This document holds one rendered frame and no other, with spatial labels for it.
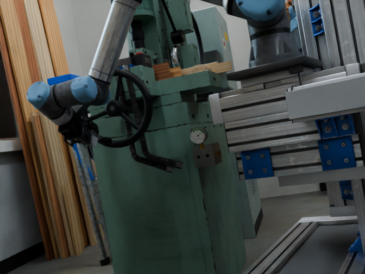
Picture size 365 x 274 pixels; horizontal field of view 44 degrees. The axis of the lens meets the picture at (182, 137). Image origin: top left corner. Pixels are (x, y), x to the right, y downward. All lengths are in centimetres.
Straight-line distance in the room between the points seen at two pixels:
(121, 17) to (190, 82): 45
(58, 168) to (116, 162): 142
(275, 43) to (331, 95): 26
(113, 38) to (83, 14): 330
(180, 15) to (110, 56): 78
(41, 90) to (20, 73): 204
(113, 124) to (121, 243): 49
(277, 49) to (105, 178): 95
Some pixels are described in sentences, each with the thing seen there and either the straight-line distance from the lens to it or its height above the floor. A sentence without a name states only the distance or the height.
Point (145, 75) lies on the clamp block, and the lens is 177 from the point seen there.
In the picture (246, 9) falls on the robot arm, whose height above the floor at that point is 95.
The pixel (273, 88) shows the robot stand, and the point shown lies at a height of 75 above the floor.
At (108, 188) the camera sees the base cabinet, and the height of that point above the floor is 51.
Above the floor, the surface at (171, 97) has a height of 82.
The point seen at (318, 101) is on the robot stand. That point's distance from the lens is 114.
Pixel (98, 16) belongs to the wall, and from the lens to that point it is 468.
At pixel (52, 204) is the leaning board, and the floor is 37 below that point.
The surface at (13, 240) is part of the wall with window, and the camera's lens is 333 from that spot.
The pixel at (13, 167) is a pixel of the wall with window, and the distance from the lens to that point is 341.
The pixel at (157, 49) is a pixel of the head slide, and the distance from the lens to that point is 210.
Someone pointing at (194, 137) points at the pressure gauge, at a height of 66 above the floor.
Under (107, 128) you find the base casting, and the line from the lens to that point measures 190.
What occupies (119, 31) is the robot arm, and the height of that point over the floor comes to 102.
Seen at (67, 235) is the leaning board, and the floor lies 15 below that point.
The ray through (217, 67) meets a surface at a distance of 191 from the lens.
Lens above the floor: 66
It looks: level
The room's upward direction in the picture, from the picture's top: 10 degrees counter-clockwise
